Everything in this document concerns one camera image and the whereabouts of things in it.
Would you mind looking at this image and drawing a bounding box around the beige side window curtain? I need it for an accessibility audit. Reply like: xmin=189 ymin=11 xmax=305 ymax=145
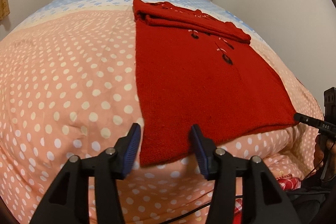
xmin=0 ymin=0 xmax=10 ymax=20

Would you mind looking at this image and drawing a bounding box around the red knitted embroidered sweater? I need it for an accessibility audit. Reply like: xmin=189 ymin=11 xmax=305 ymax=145
xmin=133 ymin=0 xmax=296 ymax=166

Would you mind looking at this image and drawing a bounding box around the person's right hand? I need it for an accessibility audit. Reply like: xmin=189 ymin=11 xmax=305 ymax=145
xmin=312 ymin=134 xmax=336 ymax=180

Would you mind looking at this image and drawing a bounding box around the red white checkered cloth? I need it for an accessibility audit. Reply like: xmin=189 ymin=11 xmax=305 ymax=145
xmin=233 ymin=172 xmax=301 ymax=223

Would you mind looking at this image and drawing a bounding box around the polka dot bedspread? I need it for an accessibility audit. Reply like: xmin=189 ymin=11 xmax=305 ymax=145
xmin=1 ymin=0 xmax=322 ymax=223

